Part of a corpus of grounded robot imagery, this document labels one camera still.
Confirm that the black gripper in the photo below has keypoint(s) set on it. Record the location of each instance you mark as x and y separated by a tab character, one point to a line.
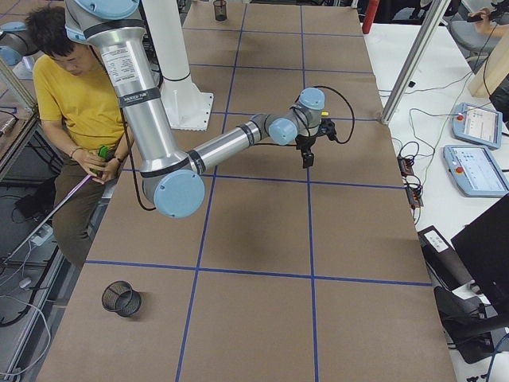
305	142

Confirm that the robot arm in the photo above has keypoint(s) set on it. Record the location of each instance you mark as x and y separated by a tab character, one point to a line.
16	42
143	51

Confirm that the red fire extinguisher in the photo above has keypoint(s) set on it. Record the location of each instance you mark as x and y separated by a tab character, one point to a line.
369	15

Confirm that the far teach pendant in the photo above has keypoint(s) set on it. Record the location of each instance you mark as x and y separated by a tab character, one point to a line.
479	125

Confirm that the teach pendant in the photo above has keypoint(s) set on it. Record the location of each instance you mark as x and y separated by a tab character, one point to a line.
479	125
475	171

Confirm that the far black mesh cup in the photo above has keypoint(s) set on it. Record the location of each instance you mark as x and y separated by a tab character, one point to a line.
220	10

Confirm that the black mesh cup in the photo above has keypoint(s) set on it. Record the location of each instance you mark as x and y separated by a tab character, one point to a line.
121	298
220	10

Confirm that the near teach pendant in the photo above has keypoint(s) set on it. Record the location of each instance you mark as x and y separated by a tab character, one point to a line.
475	171

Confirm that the black power adapter box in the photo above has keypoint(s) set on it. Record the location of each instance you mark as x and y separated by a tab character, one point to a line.
444	261

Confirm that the black monitor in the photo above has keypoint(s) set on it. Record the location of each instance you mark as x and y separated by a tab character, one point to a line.
482	247

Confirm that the green grabber stick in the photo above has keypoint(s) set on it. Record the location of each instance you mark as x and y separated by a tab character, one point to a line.
50	215

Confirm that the near black mesh cup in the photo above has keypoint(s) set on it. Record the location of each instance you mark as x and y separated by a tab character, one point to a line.
121	298

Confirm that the person in yellow shirt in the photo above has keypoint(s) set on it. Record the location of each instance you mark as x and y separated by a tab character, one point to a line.
80	116

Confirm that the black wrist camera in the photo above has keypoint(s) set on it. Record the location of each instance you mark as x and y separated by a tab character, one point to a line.
328	128

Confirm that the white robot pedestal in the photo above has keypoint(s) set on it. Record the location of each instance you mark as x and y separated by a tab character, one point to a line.
186	107

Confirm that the aluminium frame post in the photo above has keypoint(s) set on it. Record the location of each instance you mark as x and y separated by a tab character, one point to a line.
421	42

